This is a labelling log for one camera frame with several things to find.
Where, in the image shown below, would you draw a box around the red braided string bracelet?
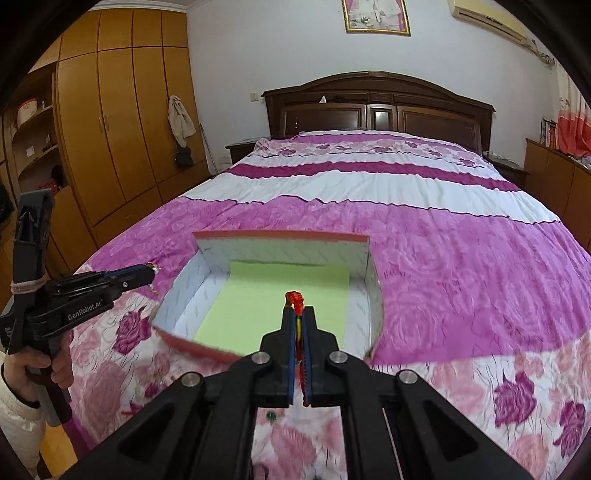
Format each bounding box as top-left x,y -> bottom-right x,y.
283,290 -> 310,407

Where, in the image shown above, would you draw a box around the gold pearl earrings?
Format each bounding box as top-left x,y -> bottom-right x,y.
145,262 -> 158,296

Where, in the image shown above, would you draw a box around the white sleeve forearm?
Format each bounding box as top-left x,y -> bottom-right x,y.
1,356 -> 45,479

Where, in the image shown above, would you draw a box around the person's left hand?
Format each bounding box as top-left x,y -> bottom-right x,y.
2,333 -> 73,403

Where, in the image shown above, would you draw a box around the light green paper sheet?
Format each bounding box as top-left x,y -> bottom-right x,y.
193,261 -> 349,356

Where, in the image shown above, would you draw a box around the red cardboard shoebox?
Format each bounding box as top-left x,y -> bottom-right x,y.
152,230 -> 384,362

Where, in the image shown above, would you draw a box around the pink floral bedspread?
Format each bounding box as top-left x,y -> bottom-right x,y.
66,131 -> 590,479

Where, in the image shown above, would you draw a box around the orange wooden wardrobe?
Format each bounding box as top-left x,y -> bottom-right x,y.
1,8 -> 209,277

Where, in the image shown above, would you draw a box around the black hanging bag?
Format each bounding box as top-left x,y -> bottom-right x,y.
174,146 -> 194,168

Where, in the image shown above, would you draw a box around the left dark wooden nightstand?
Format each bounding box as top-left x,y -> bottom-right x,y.
225,137 -> 262,165

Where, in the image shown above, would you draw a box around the dark wooden nightstand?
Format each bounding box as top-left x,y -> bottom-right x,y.
225,137 -> 262,165
483,151 -> 529,190

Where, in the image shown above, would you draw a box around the white hanging garment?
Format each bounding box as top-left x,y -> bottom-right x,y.
168,95 -> 197,148

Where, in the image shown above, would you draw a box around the dark wooden headboard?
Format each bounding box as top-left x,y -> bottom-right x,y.
263,71 -> 495,154

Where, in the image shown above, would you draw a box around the right dark wooden nightstand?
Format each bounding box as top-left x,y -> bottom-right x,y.
483,151 -> 529,190

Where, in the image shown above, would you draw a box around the wooden low cabinet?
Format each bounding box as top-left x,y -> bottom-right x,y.
524,139 -> 591,251

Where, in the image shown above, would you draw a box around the books on cabinet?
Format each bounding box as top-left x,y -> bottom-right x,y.
540,118 -> 557,149

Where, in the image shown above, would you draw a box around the red white curtain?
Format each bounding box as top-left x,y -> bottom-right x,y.
556,64 -> 591,159

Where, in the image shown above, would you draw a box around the white air conditioner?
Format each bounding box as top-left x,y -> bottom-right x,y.
448,0 -> 529,46

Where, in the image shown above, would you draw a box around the framed wall picture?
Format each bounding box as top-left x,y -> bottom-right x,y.
342,0 -> 411,36

